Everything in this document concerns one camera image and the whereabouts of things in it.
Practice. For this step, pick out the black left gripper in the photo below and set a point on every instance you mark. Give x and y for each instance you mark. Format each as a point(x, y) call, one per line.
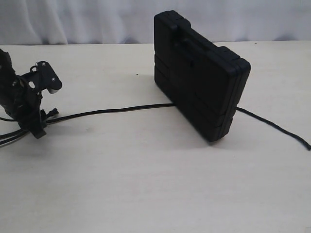
point(21, 103)

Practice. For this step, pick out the black plastic carrying case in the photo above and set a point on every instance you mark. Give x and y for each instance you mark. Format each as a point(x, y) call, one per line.
point(204, 81)

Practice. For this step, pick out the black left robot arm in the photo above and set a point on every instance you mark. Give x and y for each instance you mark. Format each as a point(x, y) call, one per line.
point(7, 69)

